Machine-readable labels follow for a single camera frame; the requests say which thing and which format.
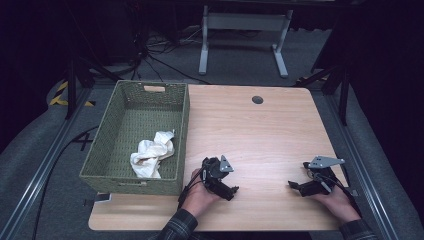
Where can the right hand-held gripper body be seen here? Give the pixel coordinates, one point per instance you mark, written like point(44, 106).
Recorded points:
point(316, 186)

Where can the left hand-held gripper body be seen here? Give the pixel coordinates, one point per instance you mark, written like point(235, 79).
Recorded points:
point(213, 170)

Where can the green woven basket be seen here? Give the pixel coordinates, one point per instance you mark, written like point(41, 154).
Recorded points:
point(146, 120)

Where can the person's right hand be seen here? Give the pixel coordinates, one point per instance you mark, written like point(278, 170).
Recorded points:
point(340, 205)

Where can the white bear-print cloth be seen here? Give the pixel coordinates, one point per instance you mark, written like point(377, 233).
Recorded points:
point(150, 156)

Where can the person's left hand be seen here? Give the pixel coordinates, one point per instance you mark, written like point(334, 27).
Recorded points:
point(196, 196)

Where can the aluminium floor rail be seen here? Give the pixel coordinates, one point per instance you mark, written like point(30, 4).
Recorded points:
point(363, 173)
point(40, 173)

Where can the white metal desk frame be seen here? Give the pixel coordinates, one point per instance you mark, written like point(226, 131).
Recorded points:
point(245, 21)

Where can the black metal stand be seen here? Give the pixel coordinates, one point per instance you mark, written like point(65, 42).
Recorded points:
point(71, 90)
point(343, 96)

